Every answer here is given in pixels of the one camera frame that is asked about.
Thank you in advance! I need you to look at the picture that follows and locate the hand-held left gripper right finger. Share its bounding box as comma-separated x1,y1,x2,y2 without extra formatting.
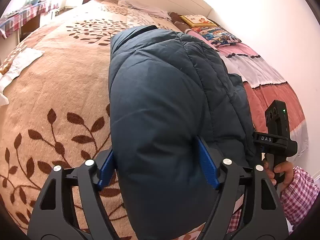
196,136,290,240

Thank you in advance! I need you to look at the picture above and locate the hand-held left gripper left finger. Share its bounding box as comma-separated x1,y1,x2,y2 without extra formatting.
27,148,119,240

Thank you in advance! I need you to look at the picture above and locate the dark navy puffer jacket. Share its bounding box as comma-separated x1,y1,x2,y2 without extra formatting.
109,25,257,240

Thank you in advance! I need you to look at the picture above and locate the person's right forearm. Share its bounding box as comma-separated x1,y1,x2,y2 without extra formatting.
279,166,320,228

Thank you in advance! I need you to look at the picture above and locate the person's right hand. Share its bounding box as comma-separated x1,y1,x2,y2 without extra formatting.
262,160,294,185

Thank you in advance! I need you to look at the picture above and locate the pink striped quilt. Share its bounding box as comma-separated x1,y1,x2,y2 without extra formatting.
185,29,309,158

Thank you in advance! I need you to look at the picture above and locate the brown leaf-pattern blanket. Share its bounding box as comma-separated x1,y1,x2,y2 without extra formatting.
0,0,200,240

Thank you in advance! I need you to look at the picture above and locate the cartoon print pillow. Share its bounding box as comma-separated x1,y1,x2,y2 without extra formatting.
191,26,242,47

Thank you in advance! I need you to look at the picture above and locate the yellow embroidered pillow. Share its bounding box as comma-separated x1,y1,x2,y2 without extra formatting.
180,14,218,28

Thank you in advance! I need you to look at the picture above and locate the white crumpled cloth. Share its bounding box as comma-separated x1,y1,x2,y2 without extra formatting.
0,47,45,105

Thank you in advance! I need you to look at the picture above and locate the brown pillow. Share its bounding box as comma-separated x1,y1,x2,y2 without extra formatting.
169,11,193,32

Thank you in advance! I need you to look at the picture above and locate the plaid tablecloth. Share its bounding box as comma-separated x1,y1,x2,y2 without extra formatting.
0,0,59,39

